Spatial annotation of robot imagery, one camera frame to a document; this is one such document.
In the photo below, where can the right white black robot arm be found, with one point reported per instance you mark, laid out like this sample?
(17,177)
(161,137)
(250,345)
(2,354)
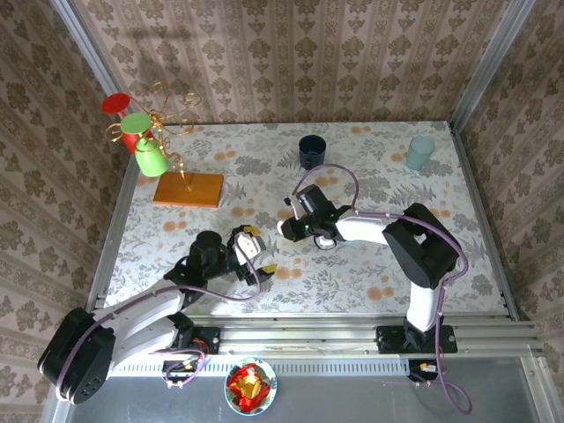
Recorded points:
(418,247)

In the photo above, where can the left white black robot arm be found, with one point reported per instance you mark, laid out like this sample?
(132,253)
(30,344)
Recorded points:
(75,357)

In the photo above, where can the dark blue cup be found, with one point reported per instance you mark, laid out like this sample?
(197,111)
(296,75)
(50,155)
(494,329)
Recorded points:
(319,152)

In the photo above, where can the floral patterned tablecloth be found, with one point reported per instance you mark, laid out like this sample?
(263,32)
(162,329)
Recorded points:
(264,145)

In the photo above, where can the green plastic cup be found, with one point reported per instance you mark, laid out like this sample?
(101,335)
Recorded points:
(152,161)

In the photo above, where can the red gold foil candies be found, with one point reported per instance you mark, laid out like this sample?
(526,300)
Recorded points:
(247,383)

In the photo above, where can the black connector box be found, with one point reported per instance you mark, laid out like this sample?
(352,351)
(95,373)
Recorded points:
(174,366)
(416,368)

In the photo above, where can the light blue translucent cup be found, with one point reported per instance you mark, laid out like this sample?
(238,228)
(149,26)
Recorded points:
(420,150)

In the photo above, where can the white blue rimmed bowl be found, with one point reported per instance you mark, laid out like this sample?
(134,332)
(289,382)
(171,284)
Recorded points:
(249,410)

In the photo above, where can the red plastic cup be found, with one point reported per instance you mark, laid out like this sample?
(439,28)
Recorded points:
(116,103)

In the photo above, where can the aluminium mounting rail frame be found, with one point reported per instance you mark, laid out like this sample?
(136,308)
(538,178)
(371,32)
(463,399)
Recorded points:
(299,337)

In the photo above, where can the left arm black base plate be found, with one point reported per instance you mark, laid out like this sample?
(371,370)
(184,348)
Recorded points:
(210,340)

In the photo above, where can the aluminium table side rail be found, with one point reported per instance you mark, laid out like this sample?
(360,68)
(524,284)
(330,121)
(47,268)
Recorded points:
(118,198)
(481,198)

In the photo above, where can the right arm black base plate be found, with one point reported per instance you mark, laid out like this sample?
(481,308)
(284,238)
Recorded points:
(388,341)

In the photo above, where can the aluminium frame post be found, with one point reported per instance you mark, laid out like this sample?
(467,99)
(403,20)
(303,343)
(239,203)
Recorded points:
(500,44)
(81,39)

